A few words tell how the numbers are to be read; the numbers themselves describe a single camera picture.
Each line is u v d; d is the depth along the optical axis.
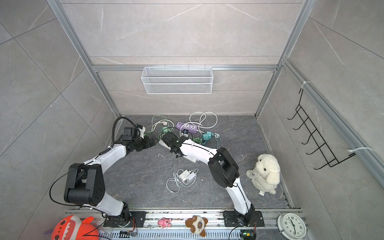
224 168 0.51
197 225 0.70
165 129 1.09
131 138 0.71
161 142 0.78
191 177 0.84
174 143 0.67
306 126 0.72
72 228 0.64
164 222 0.70
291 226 0.69
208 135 1.02
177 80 1.01
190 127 1.09
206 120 1.17
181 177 0.86
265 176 0.73
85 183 0.45
